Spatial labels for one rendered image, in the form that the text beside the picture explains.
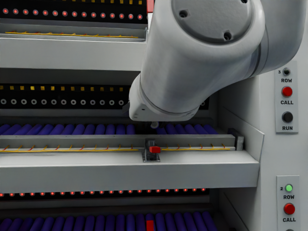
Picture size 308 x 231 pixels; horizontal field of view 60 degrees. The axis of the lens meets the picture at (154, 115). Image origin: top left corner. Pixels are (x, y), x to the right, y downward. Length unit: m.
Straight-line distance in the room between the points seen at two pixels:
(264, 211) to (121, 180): 0.24
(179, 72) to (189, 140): 0.29
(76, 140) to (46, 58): 0.14
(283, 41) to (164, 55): 0.12
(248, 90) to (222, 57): 0.33
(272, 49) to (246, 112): 0.27
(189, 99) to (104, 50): 0.22
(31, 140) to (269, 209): 0.41
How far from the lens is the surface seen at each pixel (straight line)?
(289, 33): 0.28
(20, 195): 0.65
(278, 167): 0.50
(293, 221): 0.53
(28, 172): 0.45
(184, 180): 0.45
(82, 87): 0.59
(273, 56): 0.27
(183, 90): 0.24
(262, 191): 0.49
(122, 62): 0.44
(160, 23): 0.20
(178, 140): 0.48
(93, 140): 0.47
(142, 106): 0.35
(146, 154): 0.43
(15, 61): 0.47
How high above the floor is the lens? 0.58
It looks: 2 degrees up
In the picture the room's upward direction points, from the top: straight up
